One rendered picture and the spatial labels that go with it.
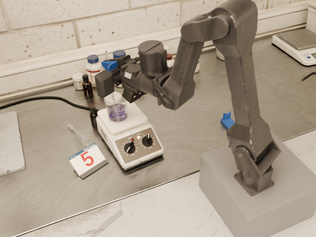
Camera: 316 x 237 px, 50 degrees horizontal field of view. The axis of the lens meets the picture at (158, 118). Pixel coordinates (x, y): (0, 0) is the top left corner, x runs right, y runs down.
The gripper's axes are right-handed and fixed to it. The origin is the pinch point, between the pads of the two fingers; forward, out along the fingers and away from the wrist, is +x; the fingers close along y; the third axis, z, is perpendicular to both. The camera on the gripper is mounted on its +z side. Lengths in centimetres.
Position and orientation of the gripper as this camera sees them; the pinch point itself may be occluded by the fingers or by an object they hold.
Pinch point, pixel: (111, 66)
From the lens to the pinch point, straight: 90.4
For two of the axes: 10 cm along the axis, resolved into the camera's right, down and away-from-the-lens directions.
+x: -7.7, -3.6, 5.3
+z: 0.4, 7.9, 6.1
